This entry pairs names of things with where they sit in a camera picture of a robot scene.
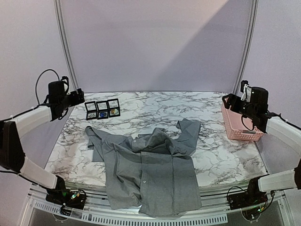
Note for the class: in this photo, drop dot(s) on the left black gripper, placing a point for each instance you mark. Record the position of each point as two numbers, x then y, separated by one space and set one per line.
76 100

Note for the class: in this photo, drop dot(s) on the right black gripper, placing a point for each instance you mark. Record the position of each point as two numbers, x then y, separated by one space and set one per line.
234 103

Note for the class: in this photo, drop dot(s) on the landscape round brooch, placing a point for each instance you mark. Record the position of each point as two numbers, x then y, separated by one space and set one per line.
114 111

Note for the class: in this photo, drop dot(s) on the grey button shirt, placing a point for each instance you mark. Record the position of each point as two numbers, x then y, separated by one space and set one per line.
151 171

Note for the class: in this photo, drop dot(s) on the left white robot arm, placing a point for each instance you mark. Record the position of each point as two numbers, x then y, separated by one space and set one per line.
22 151

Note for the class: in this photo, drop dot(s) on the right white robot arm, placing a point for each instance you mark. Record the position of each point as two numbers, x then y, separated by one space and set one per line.
280 146

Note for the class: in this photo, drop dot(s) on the pink plastic basket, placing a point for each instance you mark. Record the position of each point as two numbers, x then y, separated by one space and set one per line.
239 127

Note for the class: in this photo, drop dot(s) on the black display box middle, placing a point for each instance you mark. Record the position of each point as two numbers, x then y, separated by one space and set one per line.
102 106

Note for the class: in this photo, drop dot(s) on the black display box right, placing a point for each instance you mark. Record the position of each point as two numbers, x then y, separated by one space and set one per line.
113 103

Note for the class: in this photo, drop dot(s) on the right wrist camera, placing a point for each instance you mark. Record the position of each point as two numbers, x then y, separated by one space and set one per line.
246 91

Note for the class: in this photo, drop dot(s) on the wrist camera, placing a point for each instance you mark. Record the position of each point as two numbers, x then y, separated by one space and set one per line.
66 86
246 91

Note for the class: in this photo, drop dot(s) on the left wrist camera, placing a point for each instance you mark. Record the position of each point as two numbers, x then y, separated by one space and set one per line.
66 86

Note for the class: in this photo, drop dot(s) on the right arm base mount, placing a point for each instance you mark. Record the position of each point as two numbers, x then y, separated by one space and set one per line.
239 198

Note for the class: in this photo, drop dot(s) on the left wall aluminium post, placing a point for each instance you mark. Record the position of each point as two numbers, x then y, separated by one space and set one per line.
64 42

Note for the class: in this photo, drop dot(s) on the wall aluminium post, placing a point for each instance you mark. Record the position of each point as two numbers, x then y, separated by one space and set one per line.
64 42
247 45

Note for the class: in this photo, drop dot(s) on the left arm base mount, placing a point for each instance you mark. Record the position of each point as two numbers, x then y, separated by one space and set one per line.
72 198

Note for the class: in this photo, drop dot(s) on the right wall aluminium post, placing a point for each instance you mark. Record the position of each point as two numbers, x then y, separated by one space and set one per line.
247 45

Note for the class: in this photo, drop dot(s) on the aluminium front rail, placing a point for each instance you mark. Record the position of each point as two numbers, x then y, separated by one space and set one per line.
215 211

